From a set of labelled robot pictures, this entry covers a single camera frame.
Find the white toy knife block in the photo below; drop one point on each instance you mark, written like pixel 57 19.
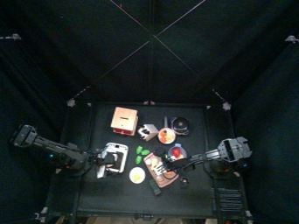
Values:
pixel 147 131

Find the black round toy pot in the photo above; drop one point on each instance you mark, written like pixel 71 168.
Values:
pixel 180 125

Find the green toy vegetable piece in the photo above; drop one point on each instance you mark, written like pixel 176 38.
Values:
pixel 145 152
pixel 139 149
pixel 137 159

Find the wooden toy box red base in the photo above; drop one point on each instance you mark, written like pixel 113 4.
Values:
pixel 124 120

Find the red toy food piece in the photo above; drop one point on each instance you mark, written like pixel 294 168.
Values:
pixel 176 152

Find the white printed label sheet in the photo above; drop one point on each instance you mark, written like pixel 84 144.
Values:
pixel 230 199

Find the grey frame corner bracket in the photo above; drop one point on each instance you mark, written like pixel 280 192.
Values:
pixel 71 102
pixel 15 37
pixel 148 102
pixel 291 38
pixel 226 106

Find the black toy knife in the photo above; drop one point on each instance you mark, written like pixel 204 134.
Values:
pixel 155 187

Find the small black round lid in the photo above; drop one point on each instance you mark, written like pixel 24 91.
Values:
pixel 184 182

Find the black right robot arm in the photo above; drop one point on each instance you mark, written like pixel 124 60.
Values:
pixel 227 151

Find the brown wooden cutting board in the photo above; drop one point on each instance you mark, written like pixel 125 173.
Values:
pixel 155 175

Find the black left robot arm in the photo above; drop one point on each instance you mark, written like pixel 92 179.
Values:
pixel 47 143

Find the pale toy food piece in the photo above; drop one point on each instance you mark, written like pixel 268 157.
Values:
pixel 152 161

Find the white round plate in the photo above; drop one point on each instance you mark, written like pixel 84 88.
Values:
pixel 136 175

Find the white toy tray appliance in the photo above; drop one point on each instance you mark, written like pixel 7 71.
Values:
pixel 120 147

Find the clear blue toy bowl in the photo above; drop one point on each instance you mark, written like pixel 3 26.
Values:
pixel 175 152

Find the grey toy frying pan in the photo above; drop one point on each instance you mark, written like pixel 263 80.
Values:
pixel 165 134

